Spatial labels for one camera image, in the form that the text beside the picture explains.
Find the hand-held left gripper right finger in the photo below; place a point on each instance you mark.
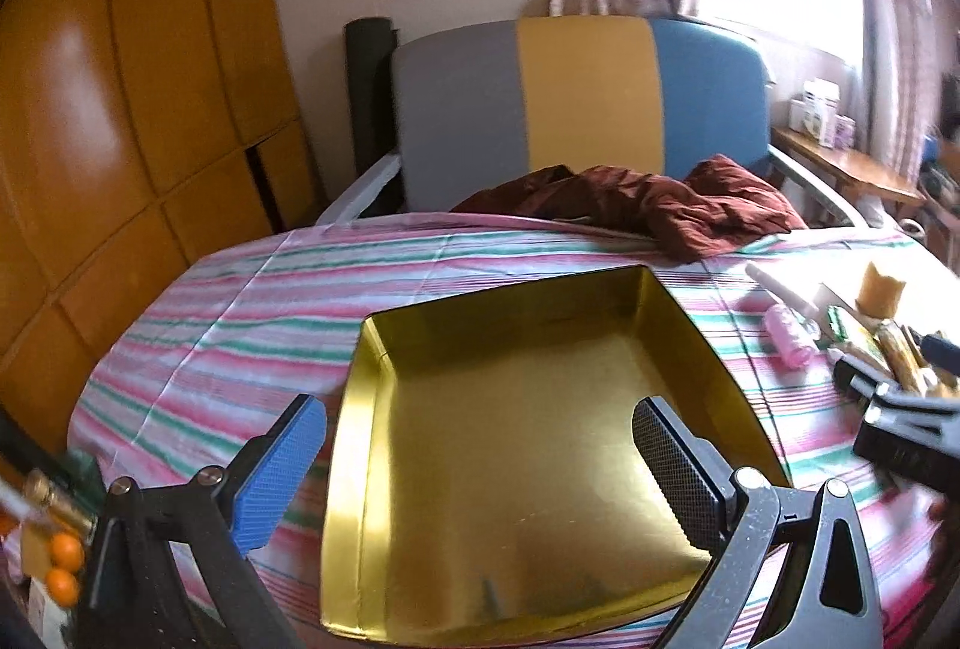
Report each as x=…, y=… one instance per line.
x=675, y=469

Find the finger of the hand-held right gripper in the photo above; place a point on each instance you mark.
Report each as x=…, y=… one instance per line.
x=855, y=379
x=941, y=356

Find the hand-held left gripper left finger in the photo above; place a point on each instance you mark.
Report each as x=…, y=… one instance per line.
x=277, y=476

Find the gold foil packet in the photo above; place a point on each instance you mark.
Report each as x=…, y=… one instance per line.
x=900, y=352

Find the green oil box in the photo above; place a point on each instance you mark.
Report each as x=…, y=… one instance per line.
x=851, y=330

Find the pink plastic bottle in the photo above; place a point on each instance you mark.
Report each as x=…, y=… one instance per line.
x=787, y=337

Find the white tube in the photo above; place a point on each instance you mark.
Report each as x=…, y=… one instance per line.
x=776, y=289

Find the gold square tin tray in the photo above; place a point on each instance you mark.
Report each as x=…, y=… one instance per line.
x=487, y=439

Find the striped pink green sheet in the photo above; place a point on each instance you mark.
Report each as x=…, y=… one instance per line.
x=247, y=319

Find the wooden side table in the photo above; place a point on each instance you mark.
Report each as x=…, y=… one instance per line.
x=840, y=161

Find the gold capped bottle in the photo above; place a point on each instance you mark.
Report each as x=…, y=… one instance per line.
x=56, y=499

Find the small orange fruit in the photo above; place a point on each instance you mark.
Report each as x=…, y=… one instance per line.
x=62, y=585
x=67, y=550

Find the small purple box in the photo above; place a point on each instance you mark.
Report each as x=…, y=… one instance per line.
x=847, y=133

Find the rust brown crumpled cloth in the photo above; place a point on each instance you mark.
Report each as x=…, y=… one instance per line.
x=675, y=206

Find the white carton box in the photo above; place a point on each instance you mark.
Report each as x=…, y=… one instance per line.
x=821, y=109

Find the grey yellow blue chair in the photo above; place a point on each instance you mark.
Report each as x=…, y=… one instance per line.
x=585, y=94

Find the black rolled mat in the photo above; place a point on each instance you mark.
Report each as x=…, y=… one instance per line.
x=367, y=86

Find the wooden wardrobe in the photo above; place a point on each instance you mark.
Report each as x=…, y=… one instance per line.
x=112, y=94

